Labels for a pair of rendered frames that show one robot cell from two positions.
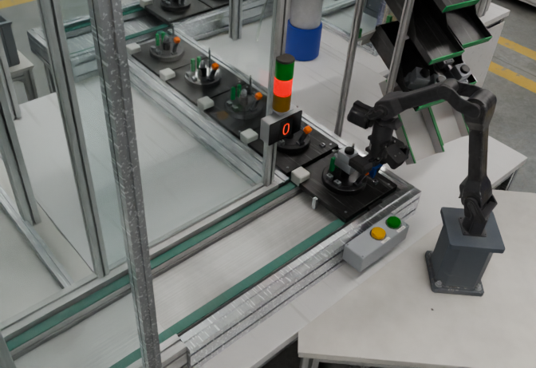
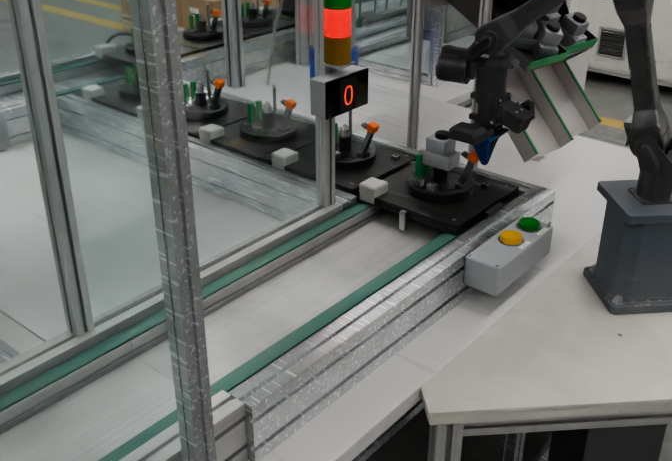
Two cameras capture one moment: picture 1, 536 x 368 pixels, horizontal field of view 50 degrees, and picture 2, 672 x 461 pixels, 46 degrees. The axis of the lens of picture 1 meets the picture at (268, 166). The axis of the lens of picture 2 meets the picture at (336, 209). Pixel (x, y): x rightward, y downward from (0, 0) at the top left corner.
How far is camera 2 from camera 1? 0.52 m
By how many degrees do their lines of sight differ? 14
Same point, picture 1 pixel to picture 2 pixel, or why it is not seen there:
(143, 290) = (178, 209)
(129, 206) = not seen: outside the picture
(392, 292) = (551, 322)
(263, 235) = (334, 269)
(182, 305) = (223, 364)
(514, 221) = not seen: outside the picture
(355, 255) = (485, 268)
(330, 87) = (383, 120)
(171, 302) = not seen: hidden behind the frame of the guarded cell
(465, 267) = (655, 260)
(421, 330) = (614, 361)
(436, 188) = (570, 203)
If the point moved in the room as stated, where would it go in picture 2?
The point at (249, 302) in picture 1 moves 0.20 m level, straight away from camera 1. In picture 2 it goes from (336, 337) to (322, 269)
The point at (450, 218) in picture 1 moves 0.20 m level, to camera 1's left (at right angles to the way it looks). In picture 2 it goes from (615, 190) to (507, 195)
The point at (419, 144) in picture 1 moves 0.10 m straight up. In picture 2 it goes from (535, 135) to (540, 92)
